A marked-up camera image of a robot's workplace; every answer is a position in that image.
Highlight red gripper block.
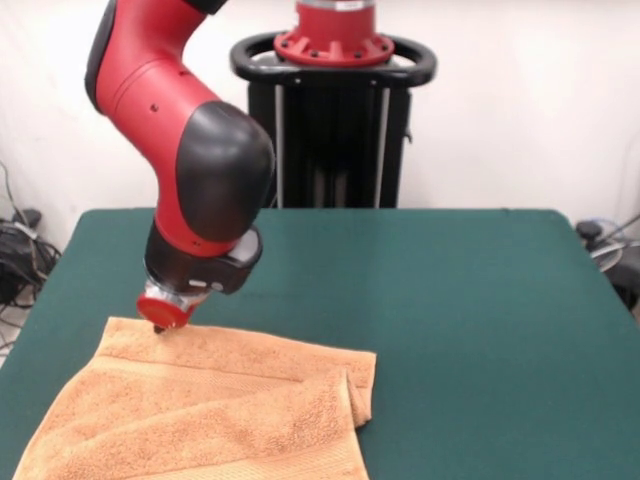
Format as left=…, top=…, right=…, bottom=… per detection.
left=136, top=289, right=215, bottom=338

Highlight orange-brown terry towel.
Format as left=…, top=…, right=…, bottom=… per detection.
left=10, top=315, right=378, bottom=480

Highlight dark green table cloth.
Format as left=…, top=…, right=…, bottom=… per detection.
left=0, top=208, right=640, bottom=480

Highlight black cable tangle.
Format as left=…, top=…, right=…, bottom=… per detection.
left=0, top=159, right=63, bottom=351

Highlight black robot pedestal with handle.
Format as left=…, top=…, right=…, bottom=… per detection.
left=230, top=32, right=439, bottom=209

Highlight blue grey cables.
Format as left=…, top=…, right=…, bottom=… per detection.
left=584, top=212, right=640, bottom=247

